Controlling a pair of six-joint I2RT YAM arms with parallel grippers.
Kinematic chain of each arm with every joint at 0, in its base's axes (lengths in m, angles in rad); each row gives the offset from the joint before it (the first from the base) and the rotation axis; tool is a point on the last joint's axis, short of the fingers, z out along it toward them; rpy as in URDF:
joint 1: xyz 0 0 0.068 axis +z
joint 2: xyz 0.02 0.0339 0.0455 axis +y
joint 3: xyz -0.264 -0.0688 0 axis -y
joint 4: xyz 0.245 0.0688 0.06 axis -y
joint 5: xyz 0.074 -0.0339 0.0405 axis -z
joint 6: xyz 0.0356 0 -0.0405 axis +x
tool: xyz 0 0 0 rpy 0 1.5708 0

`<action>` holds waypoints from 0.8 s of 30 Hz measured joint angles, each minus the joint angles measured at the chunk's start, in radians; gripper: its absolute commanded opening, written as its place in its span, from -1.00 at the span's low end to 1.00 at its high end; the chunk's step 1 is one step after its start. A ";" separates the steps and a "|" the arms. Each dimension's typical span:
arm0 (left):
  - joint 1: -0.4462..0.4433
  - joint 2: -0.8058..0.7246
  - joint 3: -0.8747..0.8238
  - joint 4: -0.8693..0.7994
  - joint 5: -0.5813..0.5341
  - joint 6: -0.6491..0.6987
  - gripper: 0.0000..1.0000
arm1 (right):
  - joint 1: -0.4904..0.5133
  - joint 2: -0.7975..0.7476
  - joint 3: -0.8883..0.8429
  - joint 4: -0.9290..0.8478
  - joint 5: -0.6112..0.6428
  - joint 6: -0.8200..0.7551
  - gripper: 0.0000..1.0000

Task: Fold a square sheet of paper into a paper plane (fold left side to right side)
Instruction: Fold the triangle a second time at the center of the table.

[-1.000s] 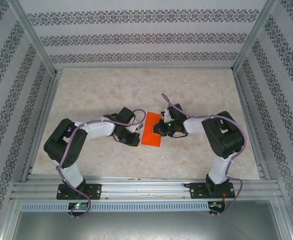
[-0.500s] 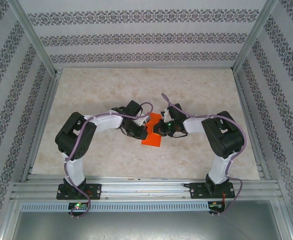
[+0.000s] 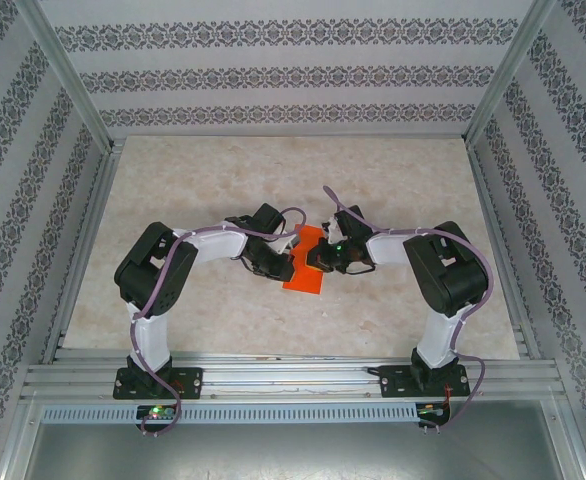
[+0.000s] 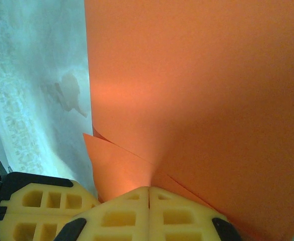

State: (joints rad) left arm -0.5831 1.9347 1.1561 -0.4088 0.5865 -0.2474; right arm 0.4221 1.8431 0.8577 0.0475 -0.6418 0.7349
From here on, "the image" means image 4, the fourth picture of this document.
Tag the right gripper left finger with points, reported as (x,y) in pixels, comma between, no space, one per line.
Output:
(117,221)

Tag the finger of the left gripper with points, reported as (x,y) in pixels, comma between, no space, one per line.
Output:
(9,226)
(16,207)

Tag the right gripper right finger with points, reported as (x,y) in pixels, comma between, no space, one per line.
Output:
(182,221)

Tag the orange paper sheet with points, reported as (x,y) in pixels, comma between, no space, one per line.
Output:
(187,88)

